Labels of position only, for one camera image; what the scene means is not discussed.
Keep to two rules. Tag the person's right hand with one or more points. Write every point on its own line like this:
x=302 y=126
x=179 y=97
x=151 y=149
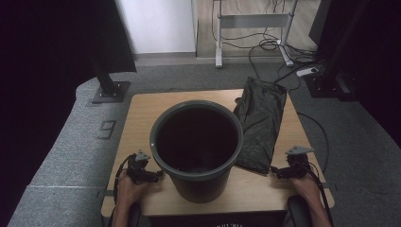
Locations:
x=307 y=187

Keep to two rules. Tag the black chair armrest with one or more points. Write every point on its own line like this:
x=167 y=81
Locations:
x=299 y=211
x=135 y=216

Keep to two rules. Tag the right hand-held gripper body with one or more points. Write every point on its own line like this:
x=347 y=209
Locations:
x=298 y=164

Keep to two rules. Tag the black metal stand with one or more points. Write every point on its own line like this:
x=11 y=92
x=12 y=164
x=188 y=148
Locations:
x=108 y=88
x=334 y=78

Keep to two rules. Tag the black curtain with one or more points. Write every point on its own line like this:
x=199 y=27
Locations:
x=378 y=63
x=47 y=47

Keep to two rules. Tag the black garbage bag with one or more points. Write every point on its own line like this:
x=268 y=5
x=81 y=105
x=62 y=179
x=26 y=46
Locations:
x=260 y=126

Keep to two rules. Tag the person's left hand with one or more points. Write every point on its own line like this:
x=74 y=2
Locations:
x=129 y=189

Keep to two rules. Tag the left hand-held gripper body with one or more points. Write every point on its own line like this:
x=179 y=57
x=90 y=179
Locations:
x=138 y=165

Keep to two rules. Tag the white power strip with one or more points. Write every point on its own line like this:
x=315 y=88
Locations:
x=307 y=71

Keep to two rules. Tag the white metal desk frame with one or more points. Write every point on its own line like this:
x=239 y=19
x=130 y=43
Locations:
x=252 y=21

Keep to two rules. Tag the dark grey plastic bin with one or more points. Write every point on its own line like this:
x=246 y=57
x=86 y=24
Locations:
x=201 y=193

